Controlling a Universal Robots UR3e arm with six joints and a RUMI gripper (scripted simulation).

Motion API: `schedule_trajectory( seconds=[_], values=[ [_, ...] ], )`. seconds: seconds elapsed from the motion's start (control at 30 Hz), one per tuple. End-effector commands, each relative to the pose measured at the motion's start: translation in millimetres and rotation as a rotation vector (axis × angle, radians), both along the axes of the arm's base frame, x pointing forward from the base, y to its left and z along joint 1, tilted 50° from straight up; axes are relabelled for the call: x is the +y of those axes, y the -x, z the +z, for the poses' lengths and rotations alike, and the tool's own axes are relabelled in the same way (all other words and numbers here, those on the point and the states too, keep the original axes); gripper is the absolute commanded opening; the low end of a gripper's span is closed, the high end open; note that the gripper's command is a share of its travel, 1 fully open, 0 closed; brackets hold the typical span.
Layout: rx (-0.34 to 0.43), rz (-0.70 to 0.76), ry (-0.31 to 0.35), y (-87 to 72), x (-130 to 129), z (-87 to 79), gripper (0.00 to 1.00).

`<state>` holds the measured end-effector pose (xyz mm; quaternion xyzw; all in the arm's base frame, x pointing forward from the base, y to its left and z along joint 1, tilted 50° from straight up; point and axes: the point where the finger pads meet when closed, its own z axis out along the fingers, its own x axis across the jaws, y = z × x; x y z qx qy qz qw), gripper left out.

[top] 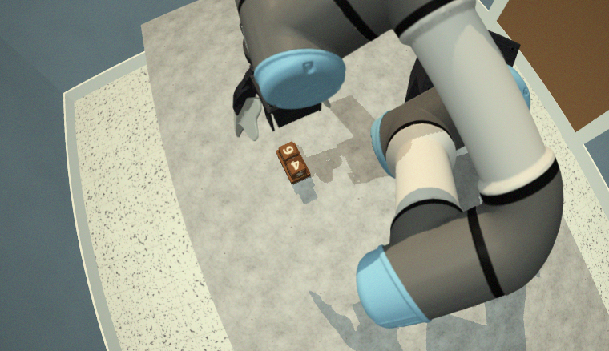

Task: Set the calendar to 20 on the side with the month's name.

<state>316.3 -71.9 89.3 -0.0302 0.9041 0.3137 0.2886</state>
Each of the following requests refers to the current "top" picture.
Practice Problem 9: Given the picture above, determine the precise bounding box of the brown wooden tray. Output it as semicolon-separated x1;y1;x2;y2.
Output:
276;143;311;184

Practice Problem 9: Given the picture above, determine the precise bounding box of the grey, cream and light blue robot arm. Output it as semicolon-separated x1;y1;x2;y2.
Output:
235;0;564;329

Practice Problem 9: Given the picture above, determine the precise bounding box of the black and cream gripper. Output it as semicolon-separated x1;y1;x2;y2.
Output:
233;40;321;141

